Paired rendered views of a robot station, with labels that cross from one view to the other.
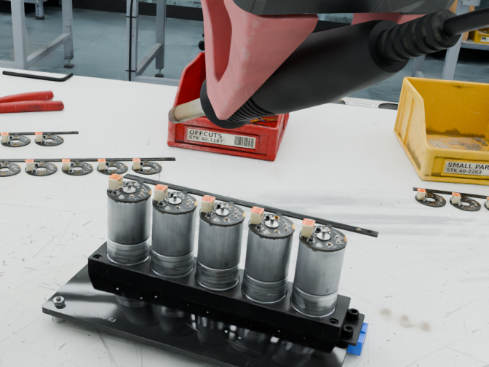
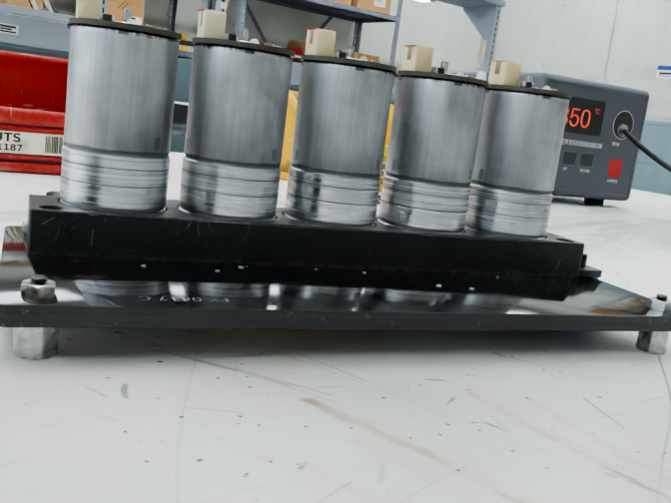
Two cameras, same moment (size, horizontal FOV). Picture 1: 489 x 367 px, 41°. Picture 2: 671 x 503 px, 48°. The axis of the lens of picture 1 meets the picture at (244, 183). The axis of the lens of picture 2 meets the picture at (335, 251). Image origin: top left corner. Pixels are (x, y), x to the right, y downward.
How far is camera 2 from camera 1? 0.28 m
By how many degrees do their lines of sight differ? 40
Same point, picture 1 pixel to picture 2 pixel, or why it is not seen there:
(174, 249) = (268, 147)
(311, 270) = (540, 140)
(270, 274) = (465, 168)
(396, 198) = not seen: hidden behind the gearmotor
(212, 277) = (354, 199)
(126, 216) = (149, 73)
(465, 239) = not seen: hidden behind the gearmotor
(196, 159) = not seen: outside the picture
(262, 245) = (459, 102)
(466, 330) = (611, 273)
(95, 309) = (154, 292)
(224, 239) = (381, 102)
